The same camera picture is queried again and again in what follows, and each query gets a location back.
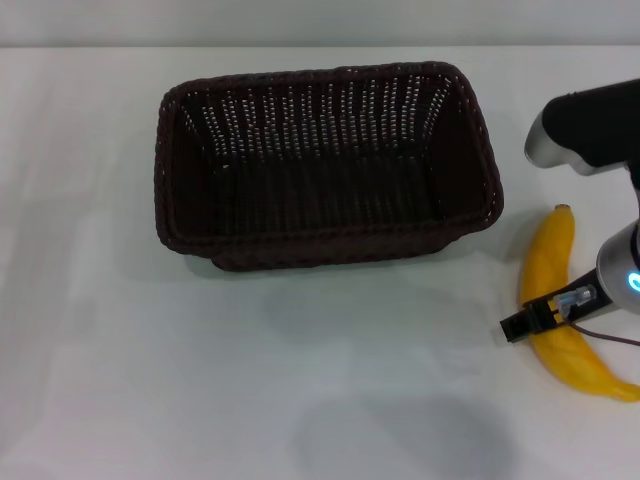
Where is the yellow banana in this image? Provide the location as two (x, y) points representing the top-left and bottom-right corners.
(519, 203), (640, 404)

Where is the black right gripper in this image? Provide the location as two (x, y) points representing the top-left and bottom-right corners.
(499, 267), (615, 344)

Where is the brown cable with clear plug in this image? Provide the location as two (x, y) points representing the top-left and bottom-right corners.
(555, 283), (640, 346)

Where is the dark brown woven basket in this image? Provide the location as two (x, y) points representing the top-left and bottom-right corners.
(153, 60), (505, 274)

